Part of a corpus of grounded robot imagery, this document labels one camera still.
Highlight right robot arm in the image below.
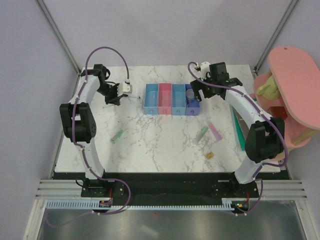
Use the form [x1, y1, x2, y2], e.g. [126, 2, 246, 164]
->
[187, 61, 288, 197]

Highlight aluminium frame rails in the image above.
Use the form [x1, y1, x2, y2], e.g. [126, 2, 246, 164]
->
[23, 173, 307, 240]

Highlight pink correction tape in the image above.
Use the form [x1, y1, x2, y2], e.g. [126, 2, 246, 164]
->
[207, 121, 222, 141]

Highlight brown cube on shelf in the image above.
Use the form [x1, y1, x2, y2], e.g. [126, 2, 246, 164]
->
[267, 106, 288, 120]

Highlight green correction tape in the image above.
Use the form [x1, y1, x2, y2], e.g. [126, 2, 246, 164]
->
[110, 129, 124, 144]
[193, 126, 209, 144]

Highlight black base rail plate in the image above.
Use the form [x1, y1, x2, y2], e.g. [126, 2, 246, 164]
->
[51, 171, 292, 207]

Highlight green book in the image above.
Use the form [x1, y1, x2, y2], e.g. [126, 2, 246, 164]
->
[230, 106, 249, 151]

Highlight pink plastic bin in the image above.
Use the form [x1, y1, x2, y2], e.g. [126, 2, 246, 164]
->
[158, 83, 172, 115]

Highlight teal blue plastic bin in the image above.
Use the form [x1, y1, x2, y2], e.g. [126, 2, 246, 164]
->
[172, 84, 187, 116]

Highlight green correction tape left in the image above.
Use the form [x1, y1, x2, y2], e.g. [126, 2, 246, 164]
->
[110, 129, 124, 144]

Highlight clear jar of clips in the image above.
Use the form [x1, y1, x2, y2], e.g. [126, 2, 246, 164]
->
[185, 88, 195, 101]

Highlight yellow cup on shelf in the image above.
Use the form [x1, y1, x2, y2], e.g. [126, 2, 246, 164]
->
[256, 75, 280, 100]

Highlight light blue left bin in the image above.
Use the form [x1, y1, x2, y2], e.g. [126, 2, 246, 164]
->
[143, 83, 159, 115]

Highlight pink wooden shelf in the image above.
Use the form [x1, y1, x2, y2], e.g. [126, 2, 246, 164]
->
[253, 46, 320, 151]

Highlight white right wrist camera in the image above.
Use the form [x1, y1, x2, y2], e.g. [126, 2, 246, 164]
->
[195, 61, 211, 79]

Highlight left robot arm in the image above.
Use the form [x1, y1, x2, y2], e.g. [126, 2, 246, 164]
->
[59, 64, 122, 180]

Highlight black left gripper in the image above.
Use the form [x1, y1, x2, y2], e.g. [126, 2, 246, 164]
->
[96, 83, 124, 106]

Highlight dark blue plastic bin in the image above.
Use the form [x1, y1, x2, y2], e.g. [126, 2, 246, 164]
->
[185, 84, 201, 116]

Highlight small gold binder clip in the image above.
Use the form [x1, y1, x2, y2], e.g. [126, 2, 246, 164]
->
[205, 152, 214, 160]

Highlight green correction tape right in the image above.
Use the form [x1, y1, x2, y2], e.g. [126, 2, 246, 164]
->
[193, 126, 209, 144]

